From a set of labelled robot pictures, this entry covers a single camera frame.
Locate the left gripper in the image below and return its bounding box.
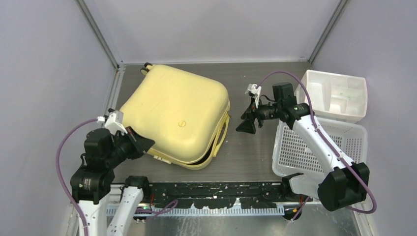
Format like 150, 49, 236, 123
106, 124, 155, 166

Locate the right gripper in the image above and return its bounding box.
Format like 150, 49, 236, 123
237, 96, 282, 134

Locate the yellow hard-shell suitcase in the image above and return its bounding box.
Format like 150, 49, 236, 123
120, 63, 231, 170

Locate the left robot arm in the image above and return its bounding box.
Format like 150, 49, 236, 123
70, 127, 155, 236

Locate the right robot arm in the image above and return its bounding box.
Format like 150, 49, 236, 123
236, 83, 377, 214

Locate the white perforated plastic basket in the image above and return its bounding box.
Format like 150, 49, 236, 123
272, 117, 368, 182

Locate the white divided organizer tray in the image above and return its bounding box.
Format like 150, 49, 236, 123
301, 70, 368, 123

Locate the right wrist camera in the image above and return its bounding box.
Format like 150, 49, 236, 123
245, 84, 262, 108

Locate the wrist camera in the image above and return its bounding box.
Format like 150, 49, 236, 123
245, 84, 262, 108
97, 110, 128, 135

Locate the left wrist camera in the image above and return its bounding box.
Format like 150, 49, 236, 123
97, 110, 128, 135

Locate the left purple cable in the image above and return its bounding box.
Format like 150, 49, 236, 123
56, 118, 179, 236

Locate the slotted metal cable duct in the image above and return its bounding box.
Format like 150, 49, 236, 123
106, 206, 286, 217

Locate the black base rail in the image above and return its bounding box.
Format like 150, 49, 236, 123
119, 181, 313, 210

